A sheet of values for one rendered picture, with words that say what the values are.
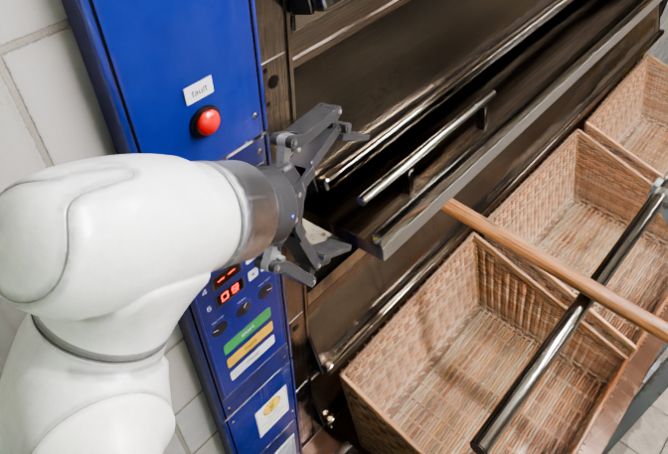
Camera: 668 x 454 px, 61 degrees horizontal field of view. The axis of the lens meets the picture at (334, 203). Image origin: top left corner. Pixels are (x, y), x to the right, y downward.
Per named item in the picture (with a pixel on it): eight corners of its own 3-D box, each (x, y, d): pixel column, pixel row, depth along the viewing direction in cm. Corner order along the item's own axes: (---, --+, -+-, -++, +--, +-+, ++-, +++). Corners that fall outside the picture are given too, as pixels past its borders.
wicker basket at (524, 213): (462, 281, 174) (479, 220, 154) (553, 186, 203) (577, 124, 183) (616, 382, 151) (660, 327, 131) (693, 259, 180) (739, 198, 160)
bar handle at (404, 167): (368, 231, 78) (359, 227, 79) (495, 120, 95) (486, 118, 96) (364, 199, 74) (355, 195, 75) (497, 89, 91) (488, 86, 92)
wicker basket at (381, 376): (333, 426, 143) (333, 374, 123) (456, 287, 173) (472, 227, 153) (505, 575, 121) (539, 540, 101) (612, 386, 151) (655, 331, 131)
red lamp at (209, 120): (192, 140, 55) (179, 88, 51) (219, 124, 57) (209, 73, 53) (202, 148, 55) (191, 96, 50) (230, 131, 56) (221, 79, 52)
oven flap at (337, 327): (315, 367, 117) (286, 296, 107) (651, 33, 209) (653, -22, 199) (330, 376, 114) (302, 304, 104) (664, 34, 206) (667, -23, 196)
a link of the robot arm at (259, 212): (151, 256, 49) (199, 245, 54) (236, 287, 45) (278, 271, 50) (161, 151, 47) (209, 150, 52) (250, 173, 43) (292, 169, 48)
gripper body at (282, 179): (214, 155, 52) (271, 153, 60) (204, 244, 53) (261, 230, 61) (282, 171, 48) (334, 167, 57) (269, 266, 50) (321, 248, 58)
